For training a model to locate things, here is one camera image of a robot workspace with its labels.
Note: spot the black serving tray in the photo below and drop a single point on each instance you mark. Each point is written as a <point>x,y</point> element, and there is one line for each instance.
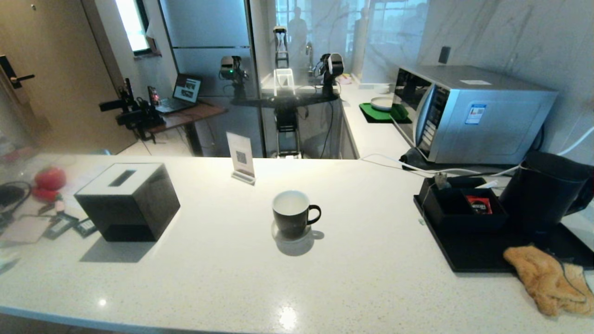
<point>478,255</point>

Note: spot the black ceramic mug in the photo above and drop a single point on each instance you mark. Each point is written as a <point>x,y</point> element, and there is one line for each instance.
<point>290,222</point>

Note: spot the orange cloth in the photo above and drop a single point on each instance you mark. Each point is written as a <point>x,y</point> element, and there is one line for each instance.
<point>543,278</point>

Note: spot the open laptop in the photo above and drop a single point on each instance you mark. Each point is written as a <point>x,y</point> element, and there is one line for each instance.
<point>185,89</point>

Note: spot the white plate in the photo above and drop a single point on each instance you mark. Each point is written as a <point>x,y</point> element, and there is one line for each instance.
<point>381,103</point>

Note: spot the wooden table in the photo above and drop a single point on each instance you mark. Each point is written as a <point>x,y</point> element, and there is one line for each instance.
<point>195,113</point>

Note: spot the black organizer box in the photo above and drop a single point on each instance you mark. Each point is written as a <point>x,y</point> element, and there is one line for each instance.
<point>464,221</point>

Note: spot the red coffee sachet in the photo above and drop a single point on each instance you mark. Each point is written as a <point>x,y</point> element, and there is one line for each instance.
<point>479,204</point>

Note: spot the bright window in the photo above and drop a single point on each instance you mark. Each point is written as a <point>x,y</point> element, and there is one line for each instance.
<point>132,25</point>

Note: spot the silver refrigerator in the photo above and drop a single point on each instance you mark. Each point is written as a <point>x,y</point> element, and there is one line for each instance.
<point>204,28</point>

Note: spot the pale paper card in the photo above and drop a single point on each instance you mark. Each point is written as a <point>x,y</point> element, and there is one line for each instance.
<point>25,229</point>

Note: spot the silver microwave oven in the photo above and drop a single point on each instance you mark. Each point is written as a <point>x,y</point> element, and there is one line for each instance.
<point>492,125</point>

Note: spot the black tissue box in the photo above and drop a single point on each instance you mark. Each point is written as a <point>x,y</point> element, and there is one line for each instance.
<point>125,208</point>

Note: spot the wooden door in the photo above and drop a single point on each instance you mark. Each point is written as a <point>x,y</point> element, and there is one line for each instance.
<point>60,69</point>

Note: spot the QR code sign stand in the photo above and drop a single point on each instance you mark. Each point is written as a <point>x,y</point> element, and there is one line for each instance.
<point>240,155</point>

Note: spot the dark card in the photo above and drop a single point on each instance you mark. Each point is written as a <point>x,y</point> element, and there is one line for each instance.
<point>85,227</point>
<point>59,226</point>

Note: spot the red plush toy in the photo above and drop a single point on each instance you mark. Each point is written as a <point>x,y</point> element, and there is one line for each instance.
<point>50,178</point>

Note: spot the robot behind glass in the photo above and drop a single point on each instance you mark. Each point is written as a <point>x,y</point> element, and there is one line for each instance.
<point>285,120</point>

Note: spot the black wall outlet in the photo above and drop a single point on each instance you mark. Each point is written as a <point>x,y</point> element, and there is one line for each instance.
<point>444,54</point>

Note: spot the black electric kettle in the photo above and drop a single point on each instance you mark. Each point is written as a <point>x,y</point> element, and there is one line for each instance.
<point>538,190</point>

